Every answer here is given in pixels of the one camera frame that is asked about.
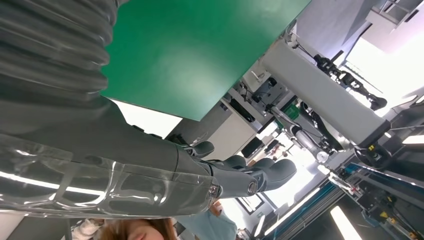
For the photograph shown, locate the white table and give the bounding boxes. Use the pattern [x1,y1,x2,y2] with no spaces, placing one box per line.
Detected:
[110,98,184,140]

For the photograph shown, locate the person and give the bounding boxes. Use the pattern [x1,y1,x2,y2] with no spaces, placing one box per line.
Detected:
[176,201,239,240]
[70,216,178,240]

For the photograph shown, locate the white cabinet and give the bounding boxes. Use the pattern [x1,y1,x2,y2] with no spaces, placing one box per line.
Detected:
[201,95,267,162]

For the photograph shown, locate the long ceiling light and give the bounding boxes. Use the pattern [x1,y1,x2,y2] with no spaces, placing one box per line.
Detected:
[330,205,364,240]

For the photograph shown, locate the blue metal frame rail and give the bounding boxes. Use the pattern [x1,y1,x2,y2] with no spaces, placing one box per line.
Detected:
[262,181,347,240]

